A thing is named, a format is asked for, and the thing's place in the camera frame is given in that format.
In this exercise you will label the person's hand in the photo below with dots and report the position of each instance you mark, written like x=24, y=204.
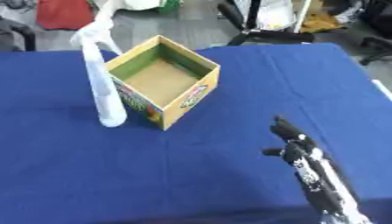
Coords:
x=92, y=33

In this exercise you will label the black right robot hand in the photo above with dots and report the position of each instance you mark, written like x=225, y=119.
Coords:
x=292, y=134

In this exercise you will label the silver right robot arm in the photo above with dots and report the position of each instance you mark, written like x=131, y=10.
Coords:
x=326, y=186

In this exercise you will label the tan cardboard box green inside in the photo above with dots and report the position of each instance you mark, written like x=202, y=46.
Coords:
x=163, y=78

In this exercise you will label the white and green bag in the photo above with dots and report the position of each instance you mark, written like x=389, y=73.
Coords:
x=153, y=4

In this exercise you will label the black chair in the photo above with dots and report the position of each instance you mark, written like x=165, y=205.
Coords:
x=18, y=35

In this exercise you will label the black tripod stand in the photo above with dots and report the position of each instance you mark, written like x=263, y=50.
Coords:
x=255, y=29

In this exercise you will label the yellow bag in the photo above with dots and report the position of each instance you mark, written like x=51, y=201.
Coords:
x=319, y=23

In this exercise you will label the black office chair base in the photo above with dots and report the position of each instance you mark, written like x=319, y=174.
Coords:
x=377, y=29

